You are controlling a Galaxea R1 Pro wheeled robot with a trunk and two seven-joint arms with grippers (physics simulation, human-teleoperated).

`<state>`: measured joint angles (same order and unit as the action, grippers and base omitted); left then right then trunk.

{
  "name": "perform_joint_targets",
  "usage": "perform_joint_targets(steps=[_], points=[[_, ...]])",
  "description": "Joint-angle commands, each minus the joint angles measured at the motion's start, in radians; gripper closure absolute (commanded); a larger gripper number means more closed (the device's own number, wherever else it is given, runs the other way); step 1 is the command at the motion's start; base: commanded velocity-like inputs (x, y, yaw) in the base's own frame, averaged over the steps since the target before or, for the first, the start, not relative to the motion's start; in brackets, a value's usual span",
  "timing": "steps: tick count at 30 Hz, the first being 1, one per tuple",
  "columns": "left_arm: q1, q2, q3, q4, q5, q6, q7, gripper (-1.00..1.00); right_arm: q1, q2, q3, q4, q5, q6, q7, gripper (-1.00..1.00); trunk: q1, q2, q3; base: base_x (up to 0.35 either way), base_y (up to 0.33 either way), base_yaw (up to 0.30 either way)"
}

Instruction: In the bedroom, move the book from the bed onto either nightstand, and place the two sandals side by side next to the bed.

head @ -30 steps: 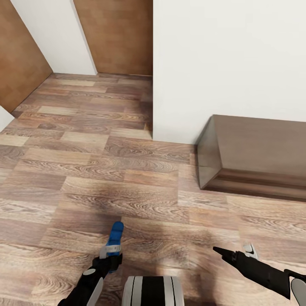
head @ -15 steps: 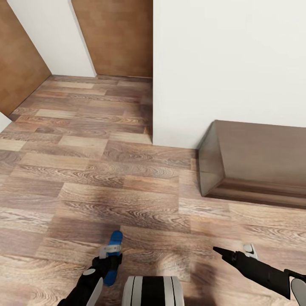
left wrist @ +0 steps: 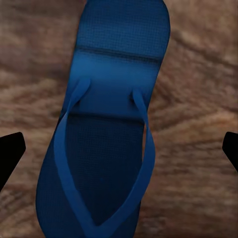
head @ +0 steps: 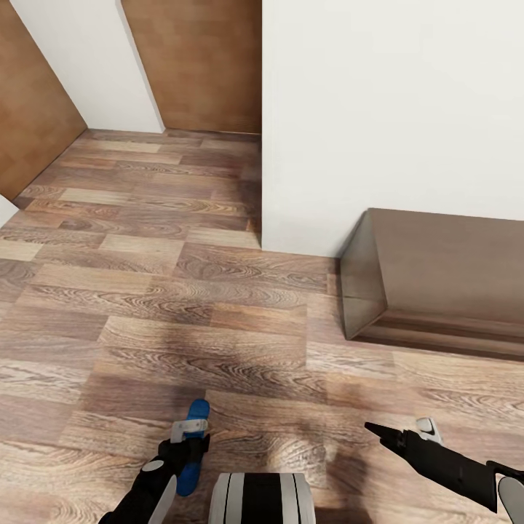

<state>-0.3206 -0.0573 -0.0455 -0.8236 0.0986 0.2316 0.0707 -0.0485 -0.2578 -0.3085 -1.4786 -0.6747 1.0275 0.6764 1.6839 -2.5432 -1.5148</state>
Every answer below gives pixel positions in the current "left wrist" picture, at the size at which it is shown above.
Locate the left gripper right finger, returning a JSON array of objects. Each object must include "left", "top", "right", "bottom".
[{"left": 222, "top": 132, "right": 238, "bottom": 172}]

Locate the sandal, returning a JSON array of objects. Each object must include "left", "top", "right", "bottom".
[{"left": 35, "top": 0, "right": 171, "bottom": 238}]

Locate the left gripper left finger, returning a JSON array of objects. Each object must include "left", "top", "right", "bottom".
[{"left": 0, "top": 132, "right": 26, "bottom": 191}]

